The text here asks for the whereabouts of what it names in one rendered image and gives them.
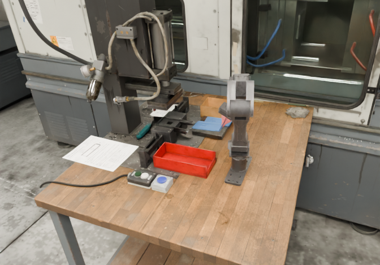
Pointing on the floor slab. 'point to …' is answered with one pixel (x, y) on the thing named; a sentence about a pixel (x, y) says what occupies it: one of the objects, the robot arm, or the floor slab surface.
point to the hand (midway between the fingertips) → (223, 125)
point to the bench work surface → (195, 201)
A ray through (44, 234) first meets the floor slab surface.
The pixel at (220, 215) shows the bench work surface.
